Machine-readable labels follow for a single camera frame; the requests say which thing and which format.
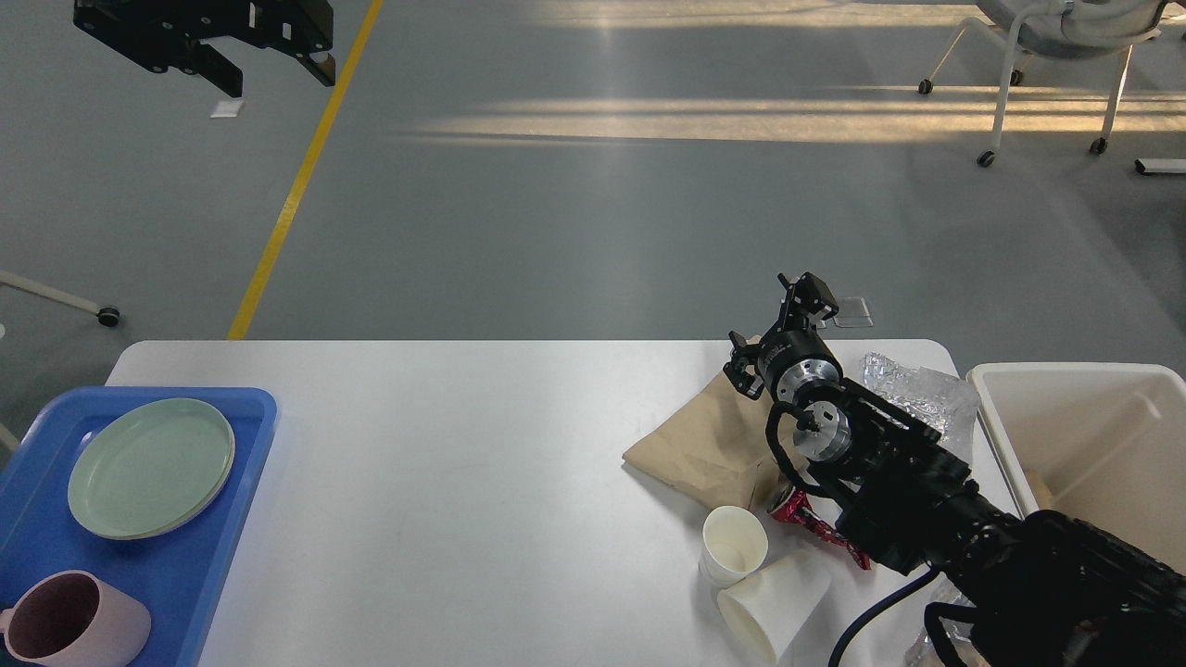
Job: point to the pink mug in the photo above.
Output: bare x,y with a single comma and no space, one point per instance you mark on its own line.
75,619

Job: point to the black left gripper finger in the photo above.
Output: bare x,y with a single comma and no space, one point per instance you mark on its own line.
158,53
303,30

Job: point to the white bar on floor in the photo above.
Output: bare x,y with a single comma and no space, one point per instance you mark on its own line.
1160,166

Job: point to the upright white paper cup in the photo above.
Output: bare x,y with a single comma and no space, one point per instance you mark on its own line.
734,546

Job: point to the clear crumpled plastic wrap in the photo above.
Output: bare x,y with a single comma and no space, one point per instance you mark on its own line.
942,401

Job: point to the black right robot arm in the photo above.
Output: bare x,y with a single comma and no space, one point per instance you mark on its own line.
1045,590

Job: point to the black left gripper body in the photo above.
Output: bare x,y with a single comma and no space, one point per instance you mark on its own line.
140,23

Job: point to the red crushed wrapper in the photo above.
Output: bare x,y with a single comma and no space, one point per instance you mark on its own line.
791,505

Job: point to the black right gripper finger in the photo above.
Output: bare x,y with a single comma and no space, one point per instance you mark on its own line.
741,369
807,303

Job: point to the white plastic bin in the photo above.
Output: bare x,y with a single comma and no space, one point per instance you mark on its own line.
1100,442

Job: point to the blue plastic tray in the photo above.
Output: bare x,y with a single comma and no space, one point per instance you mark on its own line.
178,576

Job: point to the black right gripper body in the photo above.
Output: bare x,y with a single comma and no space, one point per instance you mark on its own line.
789,360

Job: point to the white rolling chair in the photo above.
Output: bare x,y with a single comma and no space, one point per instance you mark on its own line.
1067,30

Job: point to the clear floor plate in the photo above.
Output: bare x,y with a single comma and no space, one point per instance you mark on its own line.
850,313

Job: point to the lying white paper cup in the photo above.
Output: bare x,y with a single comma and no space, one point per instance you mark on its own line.
765,611

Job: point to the white caster leg left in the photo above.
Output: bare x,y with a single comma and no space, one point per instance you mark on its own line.
108,317

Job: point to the brown paper bag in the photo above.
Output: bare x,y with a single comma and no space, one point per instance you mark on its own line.
713,450

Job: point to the pale green plate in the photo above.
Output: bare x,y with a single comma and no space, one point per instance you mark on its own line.
152,470

